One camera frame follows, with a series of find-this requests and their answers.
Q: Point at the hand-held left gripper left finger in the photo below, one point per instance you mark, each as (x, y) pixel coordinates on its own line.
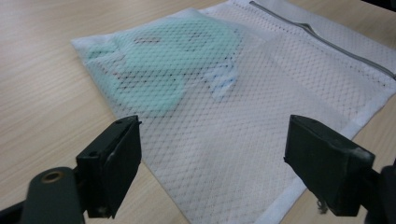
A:
(109, 165)

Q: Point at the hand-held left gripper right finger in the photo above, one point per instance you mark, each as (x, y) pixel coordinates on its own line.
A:
(323, 161)

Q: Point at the white mesh laundry bag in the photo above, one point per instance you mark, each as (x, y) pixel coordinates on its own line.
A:
(249, 124)

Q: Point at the mint green garment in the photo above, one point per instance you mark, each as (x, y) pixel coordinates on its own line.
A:
(162, 65)

